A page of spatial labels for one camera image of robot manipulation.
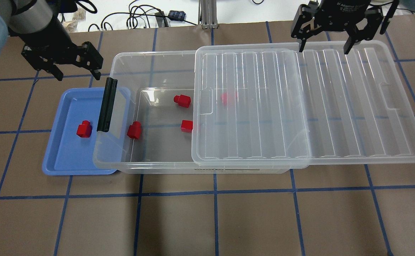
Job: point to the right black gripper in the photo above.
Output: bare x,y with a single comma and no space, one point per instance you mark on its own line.
340,8

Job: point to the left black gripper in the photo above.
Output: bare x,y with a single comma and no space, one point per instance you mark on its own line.
53,38

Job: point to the red block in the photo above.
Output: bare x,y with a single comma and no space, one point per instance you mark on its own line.
182,100
186,126
225,98
84,130
134,131

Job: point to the clear plastic box lid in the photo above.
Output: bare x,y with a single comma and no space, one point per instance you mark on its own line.
355,104

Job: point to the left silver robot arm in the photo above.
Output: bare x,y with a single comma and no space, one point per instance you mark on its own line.
28,16

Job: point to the blue plastic tray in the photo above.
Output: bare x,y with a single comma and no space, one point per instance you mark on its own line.
75,147

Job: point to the clear plastic storage box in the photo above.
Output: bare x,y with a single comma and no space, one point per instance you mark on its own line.
264,131

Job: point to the black box latch handle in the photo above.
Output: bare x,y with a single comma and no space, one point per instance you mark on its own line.
106,109

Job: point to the aluminium frame post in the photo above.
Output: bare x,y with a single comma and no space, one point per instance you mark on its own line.
207,11

